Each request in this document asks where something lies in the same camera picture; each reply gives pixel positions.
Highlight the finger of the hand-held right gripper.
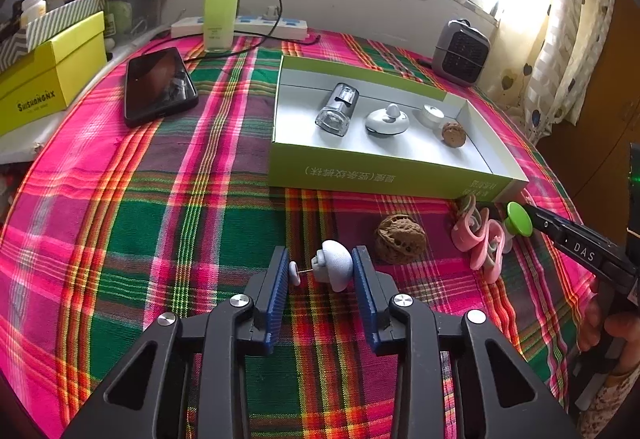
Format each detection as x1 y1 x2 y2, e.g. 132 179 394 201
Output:
522 205 640 292

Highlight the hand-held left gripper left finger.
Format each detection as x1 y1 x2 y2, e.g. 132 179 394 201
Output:
60 246 291 439

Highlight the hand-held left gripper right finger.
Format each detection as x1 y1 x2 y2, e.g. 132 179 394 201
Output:
350 246 576 439

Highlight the white mushroom-shaped pin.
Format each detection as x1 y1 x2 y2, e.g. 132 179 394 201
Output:
289 240 357 292

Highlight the green mushroom-shaped knob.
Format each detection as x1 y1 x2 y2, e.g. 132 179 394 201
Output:
497 201 535 255

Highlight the large brown walnut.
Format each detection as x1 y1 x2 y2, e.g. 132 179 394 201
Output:
375 214 427 265

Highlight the pink plastic clip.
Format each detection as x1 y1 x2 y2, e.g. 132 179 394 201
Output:
469 220 506 282
451 196 488 251

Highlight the green cardboard box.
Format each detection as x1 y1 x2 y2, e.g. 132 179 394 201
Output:
267 55 530 200

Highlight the small brown walnut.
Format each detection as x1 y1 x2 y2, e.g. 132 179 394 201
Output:
441 120 467 150

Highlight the white round disc gadget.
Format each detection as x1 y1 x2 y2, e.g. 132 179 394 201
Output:
364 104 411 138

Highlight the black pocket microscope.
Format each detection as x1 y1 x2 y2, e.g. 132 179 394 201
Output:
315 82 360 138

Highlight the small white round container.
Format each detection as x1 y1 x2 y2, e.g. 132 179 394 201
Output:
417 104 447 130

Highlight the person's right forearm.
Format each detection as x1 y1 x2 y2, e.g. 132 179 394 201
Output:
580 369 640 439

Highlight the person's right hand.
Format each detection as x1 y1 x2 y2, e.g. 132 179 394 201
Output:
584 279 640 376

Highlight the heart print curtain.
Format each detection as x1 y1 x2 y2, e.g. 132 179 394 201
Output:
495 0 618 144

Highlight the grey space heater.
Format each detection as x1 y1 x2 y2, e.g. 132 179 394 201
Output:
431 19 492 86

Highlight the black smartphone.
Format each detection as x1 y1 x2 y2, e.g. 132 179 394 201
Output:
123 47 199 128

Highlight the white power strip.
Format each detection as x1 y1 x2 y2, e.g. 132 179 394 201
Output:
171 15 309 41

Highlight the light green bottle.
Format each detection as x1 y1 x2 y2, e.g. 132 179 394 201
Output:
203 0 241 52

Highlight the yellow cardboard box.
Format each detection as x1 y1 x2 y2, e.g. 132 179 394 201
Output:
0 11 108 137

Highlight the clear plastic storage box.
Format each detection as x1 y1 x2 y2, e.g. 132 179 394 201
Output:
102 0 176 44

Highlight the green round object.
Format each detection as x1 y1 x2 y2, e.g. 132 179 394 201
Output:
105 0 133 37

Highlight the grey striped box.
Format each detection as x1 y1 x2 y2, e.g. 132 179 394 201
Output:
0 0 107 67

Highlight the small white jar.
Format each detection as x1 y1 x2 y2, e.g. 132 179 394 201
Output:
20 0 48 27

